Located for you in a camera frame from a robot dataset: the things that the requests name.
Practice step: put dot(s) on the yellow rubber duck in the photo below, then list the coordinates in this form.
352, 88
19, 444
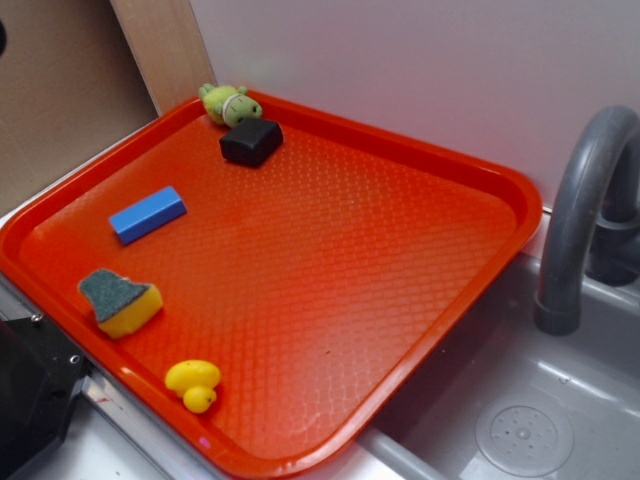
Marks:
194, 382

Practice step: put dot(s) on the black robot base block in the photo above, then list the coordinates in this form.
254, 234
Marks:
42, 372

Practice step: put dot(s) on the black rectangular block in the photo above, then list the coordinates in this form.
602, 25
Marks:
251, 142

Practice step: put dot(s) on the blue rectangular block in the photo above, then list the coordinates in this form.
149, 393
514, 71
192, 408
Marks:
147, 215

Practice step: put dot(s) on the green plush frog toy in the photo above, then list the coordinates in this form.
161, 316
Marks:
228, 105

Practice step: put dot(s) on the yellow green scrub sponge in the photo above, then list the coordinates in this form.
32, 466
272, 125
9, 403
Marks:
121, 306

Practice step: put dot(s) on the grey plastic sink basin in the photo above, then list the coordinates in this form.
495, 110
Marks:
495, 352

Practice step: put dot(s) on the light wooden board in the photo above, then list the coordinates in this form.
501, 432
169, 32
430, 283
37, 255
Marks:
167, 46

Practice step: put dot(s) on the grey curved faucet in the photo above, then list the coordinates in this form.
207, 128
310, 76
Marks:
594, 226

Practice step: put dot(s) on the round grey sink drain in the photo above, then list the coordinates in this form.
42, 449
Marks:
524, 439

